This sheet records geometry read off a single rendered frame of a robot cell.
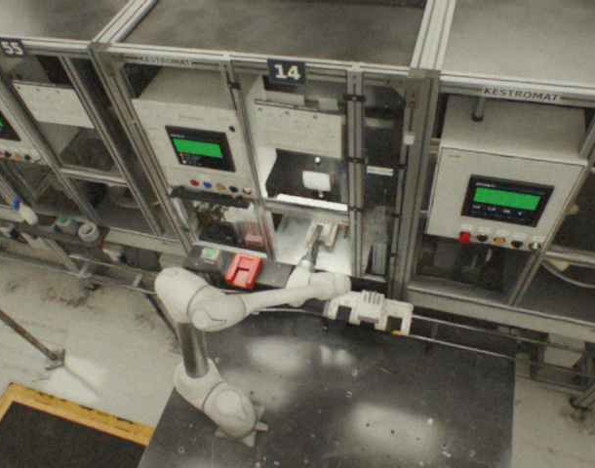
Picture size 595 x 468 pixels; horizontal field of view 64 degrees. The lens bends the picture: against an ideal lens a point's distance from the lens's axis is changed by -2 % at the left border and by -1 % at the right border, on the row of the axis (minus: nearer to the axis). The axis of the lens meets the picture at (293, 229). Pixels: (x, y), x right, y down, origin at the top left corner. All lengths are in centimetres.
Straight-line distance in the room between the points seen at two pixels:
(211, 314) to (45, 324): 236
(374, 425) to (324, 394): 25
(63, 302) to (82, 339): 37
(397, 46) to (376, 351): 140
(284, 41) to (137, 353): 235
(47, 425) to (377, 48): 285
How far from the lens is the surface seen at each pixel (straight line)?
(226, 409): 207
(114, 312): 363
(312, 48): 164
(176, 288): 170
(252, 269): 232
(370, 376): 234
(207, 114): 178
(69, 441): 337
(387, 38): 167
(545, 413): 319
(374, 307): 221
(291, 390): 234
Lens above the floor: 287
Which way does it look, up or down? 52 degrees down
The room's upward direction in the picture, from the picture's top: 10 degrees counter-clockwise
